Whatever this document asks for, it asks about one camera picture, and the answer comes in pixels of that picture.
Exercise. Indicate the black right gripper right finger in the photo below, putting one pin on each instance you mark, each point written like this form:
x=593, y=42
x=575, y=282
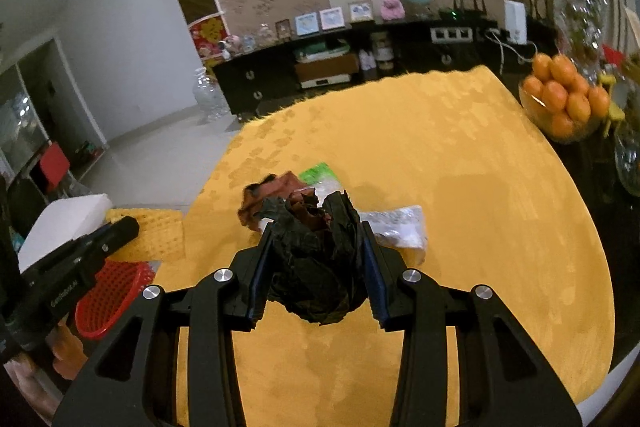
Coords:
x=503, y=377

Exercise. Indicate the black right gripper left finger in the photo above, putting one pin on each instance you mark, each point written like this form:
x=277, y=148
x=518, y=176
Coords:
x=131, y=379

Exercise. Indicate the black plastic bag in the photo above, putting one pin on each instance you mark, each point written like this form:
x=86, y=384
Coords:
x=318, y=275

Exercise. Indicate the brown paper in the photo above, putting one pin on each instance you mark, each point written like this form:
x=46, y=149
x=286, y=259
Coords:
x=276, y=196

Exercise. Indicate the green wrapper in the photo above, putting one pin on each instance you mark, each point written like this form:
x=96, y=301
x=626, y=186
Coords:
x=319, y=174

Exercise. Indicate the red plastic basket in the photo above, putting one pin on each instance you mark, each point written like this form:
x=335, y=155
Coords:
x=118, y=284

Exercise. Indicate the red chair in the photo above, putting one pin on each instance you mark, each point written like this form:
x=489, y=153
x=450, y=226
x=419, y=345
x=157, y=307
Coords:
x=54, y=166

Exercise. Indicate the white printed wrapper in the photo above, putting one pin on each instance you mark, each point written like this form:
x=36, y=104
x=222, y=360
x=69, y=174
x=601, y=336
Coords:
x=402, y=228

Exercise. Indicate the yellow tablecloth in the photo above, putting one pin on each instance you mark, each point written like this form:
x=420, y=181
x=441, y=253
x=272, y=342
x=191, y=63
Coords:
x=500, y=209

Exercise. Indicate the clear water jug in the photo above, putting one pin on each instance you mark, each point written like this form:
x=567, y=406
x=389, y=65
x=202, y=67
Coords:
x=209, y=97

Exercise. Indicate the round glass jar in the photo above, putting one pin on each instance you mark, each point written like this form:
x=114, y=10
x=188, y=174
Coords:
x=626, y=155

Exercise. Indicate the glass bowl of oranges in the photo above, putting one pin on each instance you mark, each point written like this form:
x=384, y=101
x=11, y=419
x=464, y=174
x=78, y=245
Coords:
x=563, y=104

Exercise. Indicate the black tv cabinet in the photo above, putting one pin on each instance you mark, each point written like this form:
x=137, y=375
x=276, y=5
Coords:
x=260, y=82

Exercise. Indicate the white cylindrical device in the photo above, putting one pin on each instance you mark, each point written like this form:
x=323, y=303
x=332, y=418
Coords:
x=515, y=21

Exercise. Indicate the black wifi router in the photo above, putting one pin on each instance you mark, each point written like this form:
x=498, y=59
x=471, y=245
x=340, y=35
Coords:
x=458, y=11

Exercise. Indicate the blue framed picture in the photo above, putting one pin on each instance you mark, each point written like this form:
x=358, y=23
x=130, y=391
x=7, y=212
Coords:
x=307, y=24

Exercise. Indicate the glass flower vase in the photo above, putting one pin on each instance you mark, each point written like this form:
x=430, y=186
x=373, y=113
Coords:
x=582, y=27

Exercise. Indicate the pink plush toy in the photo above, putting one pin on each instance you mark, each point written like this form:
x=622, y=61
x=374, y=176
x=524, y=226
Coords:
x=392, y=10

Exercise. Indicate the white framed picture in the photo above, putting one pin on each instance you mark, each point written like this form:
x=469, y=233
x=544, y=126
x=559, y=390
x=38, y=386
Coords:
x=332, y=18

